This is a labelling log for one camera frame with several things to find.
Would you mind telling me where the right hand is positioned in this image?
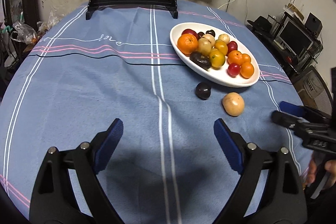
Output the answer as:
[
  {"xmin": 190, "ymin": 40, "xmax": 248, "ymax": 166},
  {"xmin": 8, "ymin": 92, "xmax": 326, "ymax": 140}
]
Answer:
[{"xmin": 304, "ymin": 157, "xmax": 336, "ymax": 191}]

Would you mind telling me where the olive green tomato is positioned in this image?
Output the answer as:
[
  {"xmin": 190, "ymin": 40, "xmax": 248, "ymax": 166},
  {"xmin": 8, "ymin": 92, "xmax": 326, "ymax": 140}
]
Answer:
[{"xmin": 209, "ymin": 48, "xmax": 226, "ymax": 69}]

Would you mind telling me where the beige round fruit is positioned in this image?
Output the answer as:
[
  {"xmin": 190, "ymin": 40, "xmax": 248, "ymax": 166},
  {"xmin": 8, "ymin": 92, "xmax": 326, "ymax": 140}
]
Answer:
[{"xmin": 222, "ymin": 92, "xmax": 245, "ymax": 117}]

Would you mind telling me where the black speaker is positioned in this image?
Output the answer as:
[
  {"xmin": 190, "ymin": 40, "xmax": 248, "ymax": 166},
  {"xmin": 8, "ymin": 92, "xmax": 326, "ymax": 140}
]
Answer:
[{"xmin": 305, "ymin": 13, "xmax": 322, "ymax": 38}]

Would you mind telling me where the blue striped tablecloth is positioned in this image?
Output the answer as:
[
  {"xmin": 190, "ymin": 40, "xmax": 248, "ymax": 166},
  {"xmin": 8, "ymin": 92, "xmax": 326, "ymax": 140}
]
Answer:
[{"xmin": 1, "ymin": 1, "xmax": 311, "ymax": 223}]

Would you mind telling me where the small red tomato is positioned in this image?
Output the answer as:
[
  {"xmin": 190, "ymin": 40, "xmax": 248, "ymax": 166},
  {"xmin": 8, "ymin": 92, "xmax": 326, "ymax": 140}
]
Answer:
[{"xmin": 227, "ymin": 63, "xmax": 240, "ymax": 77}]

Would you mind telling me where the white oval plate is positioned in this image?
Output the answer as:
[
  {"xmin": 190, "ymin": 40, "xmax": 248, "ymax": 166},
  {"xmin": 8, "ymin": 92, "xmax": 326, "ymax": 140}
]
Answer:
[{"xmin": 170, "ymin": 22, "xmax": 260, "ymax": 88}]

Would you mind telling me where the small dark plum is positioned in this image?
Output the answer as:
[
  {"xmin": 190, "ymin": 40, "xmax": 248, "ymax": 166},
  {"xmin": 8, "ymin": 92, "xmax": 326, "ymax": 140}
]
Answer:
[{"xmin": 195, "ymin": 82, "xmax": 211, "ymax": 100}]

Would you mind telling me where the small red apple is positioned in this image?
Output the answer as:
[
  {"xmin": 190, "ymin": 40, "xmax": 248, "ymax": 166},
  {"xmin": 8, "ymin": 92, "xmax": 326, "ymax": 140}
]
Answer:
[{"xmin": 227, "ymin": 41, "xmax": 238, "ymax": 54}]

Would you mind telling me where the black mesh chair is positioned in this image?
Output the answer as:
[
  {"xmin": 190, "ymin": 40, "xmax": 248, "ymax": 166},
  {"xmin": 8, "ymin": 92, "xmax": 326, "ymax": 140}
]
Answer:
[{"xmin": 291, "ymin": 66, "xmax": 333, "ymax": 115}]

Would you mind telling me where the large ribbed orange mandarin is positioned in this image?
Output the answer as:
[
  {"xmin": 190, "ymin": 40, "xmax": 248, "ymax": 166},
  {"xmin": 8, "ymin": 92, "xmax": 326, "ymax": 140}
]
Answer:
[{"xmin": 177, "ymin": 34, "xmax": 198, "ymax": 56}]

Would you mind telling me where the small orange mandarin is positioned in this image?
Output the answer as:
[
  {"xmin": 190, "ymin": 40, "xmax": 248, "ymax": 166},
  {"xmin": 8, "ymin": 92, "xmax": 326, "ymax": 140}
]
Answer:
[{"xmin": 227, "ymin": 50, "xmax": 243, "ymax": 66}]

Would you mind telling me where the smooth orange fruit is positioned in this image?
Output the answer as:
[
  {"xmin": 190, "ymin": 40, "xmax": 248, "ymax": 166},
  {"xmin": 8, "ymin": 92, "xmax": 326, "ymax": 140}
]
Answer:
[{"xmin": 242, "ymin": 53, "xmax": 251, "ymax": 63}]

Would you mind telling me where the black desk rack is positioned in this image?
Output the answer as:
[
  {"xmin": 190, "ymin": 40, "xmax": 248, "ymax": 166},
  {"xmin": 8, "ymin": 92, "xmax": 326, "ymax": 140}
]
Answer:
[{"xmin": 247, "ymin": 12, "xmax": 323, "ymax": 78}]

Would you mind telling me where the striped beige pepino melon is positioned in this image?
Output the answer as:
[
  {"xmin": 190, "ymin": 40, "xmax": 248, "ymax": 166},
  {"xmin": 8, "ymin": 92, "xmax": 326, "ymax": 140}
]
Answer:
[{"xmin": 202, "ymin": 34, "xmax": 215, "ymax": 48}]

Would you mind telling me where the orange persimmon fruit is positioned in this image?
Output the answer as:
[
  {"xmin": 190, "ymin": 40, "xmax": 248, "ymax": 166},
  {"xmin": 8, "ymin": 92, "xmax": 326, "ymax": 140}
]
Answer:
[{"xmin": 240, "ymin": 62, "xmax": 255, "ymax": 79}]

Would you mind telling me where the pale yellow round fruit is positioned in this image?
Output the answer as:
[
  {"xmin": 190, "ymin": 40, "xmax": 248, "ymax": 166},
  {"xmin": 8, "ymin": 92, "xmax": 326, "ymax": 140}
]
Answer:
[{"xmin": 218, "ymin": 34, "xmax": 231, "ymax": 44}]

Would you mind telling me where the computer monitor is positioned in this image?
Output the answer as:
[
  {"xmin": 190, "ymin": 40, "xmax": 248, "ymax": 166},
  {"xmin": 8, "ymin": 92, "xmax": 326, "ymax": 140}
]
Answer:
[{"xmin": 276, "ymin": 20, "xmax": 313, "ymax": 56}]

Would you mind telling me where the dark purple plum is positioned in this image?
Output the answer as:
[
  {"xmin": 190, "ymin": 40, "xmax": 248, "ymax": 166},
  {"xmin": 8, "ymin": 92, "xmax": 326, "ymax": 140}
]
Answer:
[{"xmin": 206, "ymin": 30, "xmax": 215, "ymax": 37}]

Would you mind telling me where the beige potato fruit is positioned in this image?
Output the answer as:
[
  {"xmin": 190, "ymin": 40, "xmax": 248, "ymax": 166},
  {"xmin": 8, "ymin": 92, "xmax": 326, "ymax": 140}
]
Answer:
[{"xmin": 197, "ymin": 38, "xmax": 213, "ymax": 57}]

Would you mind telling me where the yellow-orange tomato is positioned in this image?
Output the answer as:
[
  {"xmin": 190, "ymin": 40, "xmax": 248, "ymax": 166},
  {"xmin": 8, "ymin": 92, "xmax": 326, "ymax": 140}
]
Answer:
[{"xmin": 214, "ymin": 39, "xmax": 228, "ymax": 56}]

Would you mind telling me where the large dark red apple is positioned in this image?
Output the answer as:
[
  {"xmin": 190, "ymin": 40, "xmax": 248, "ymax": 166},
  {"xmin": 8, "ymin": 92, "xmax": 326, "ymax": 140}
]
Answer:
[{"xmin": 182, "ymin": 28, "xmax": 199, "ymax": 40}]

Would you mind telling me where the clear plastic bag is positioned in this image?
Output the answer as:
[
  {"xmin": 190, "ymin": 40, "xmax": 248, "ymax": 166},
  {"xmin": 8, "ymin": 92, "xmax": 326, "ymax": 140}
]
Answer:
[{"xmin": 10, "ymin": 10, "xmax": 64, "ymax": 46}]

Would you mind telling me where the dark brown mangosteen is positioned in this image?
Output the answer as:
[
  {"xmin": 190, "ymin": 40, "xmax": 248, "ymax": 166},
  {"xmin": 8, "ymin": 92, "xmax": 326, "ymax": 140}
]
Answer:
[{"xmin": 189, "ymin": 51, "xmax": 212, "ymax": 71}]

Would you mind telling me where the dark chestnut on plate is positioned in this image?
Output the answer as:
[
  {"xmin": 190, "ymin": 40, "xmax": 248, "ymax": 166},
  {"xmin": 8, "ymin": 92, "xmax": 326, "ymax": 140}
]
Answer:
[{"xmin": 198, "ymin": 32, "xmax": 205, "ymax": 39}]

